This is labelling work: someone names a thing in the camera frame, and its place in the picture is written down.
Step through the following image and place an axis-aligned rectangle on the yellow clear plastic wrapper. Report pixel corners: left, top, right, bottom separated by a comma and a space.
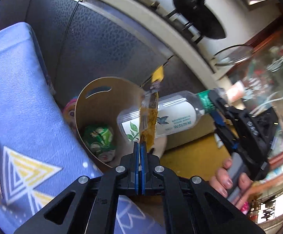
139, 65, 166, 152

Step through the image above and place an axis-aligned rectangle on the person's right hand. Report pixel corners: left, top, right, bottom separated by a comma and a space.
209, 158, 252, 211

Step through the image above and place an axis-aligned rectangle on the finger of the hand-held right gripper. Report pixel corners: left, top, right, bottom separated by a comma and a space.
208, 91, 234, 113
212, 112, 239, 153

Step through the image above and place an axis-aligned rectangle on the pink container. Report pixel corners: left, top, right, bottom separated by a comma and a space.
226, 81, 244, 103

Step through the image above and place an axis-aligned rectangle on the glass pot lid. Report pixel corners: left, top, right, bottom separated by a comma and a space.
213, 44, 254, 67

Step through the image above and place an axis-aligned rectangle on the kitchen countertop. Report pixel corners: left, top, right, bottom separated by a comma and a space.
7, 0, 229, 78

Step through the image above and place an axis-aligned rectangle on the clear plastic bottle green cap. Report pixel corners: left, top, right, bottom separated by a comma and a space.
116, 90, 216, 144

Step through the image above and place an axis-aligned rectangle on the dark grey kitchen cabinet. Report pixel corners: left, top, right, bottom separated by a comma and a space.
0, 0, 212, 127

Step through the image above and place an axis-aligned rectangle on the pink toy face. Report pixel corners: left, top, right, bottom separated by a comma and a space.
62, 97, 79, 128

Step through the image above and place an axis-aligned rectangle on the blue patterned tablecloth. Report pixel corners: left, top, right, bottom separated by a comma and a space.
0, 22, 167, 234

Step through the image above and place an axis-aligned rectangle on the brown cardboard bin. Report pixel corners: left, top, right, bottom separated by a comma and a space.
74, 76, 168, 169

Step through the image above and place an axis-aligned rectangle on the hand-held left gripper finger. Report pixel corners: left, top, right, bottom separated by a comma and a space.
141, 143, 266, 234
13, 143, 140, 234

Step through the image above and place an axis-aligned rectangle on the cardboard box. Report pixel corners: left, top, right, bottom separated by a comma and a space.
166, 120, 221, 151

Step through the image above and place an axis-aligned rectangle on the gas stove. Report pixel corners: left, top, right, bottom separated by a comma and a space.
105, 0, 206, 45

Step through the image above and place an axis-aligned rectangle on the green crumpled packet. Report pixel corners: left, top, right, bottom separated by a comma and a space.
83, 124, 115, 162

